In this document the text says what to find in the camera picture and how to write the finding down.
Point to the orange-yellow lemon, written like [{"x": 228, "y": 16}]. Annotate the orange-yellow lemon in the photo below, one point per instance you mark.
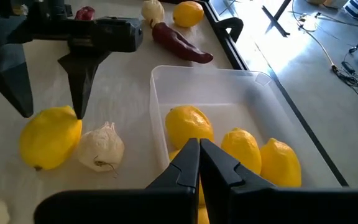
[{"x": 202, "y": 216}]

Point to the yellow lemon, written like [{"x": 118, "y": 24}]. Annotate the yellow lemon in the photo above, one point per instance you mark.
[
  {"x": 241, "y": 149},
  {"x": 174, "y": 154},
  {"x": 280, "y": 161},
  {"x": 187, "y": 14},
  {"x": 48, "y": 140},
  {"x": 188, "y": 124}
]

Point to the dark red chili pepper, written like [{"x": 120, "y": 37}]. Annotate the dark red chili pepper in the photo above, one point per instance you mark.
[{"x": 179, "y": 45}]

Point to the clear plastic bin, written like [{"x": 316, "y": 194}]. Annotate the clear plastic bin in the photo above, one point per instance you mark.
[{"x": 228, "y": 87}]

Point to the red and green pepper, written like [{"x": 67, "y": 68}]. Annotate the red and green pepper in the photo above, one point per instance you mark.
[{"x": 85, "y": 13}]

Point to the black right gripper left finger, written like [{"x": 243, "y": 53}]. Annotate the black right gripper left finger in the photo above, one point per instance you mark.
[{"x": 135, "y": 205}]

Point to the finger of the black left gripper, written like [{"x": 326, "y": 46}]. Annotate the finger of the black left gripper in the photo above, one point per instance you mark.
[
  {"x": 85, "y": 62},
  {"x": 8, "y": 68}
]

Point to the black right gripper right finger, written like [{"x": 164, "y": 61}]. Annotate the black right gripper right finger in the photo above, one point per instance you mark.
[{"x": 275, "y": 205}]

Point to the black stand legs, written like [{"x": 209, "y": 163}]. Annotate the black stand legs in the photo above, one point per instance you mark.
[{"x": 275, "y": 20}]

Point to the black table edge clamp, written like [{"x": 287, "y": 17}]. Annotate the black table edge clamp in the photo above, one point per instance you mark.
[{"x": 233, "y": 23}]

